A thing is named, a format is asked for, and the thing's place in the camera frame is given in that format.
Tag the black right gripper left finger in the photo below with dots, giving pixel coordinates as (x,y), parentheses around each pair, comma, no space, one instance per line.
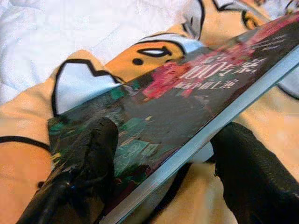
(88,163)

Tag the yellow cartoon print blanket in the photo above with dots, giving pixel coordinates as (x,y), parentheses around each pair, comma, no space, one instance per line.
(144,53)

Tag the white quilted mattress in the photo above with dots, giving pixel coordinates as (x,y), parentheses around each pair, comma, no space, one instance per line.
(58,28)

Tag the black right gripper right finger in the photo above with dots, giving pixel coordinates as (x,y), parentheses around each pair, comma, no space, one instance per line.
(257,175)

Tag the dark glossy cover book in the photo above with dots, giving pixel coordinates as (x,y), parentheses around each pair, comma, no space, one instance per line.
(175,105)

